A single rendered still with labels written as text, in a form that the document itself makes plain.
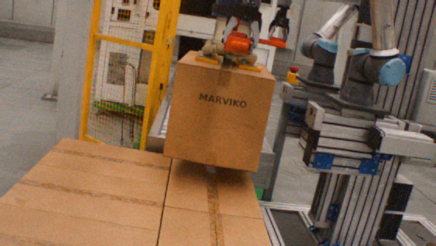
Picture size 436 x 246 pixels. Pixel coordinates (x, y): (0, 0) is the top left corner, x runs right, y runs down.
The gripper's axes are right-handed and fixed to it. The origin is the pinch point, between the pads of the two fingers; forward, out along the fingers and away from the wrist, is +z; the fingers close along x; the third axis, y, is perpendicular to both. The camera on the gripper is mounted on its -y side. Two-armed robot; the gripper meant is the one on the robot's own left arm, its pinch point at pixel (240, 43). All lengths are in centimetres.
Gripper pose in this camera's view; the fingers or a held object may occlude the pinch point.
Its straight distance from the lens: 136.3
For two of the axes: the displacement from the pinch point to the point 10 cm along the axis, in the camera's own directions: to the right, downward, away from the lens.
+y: 0.1, -2.4, 9.7
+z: -1.8, 9.5, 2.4
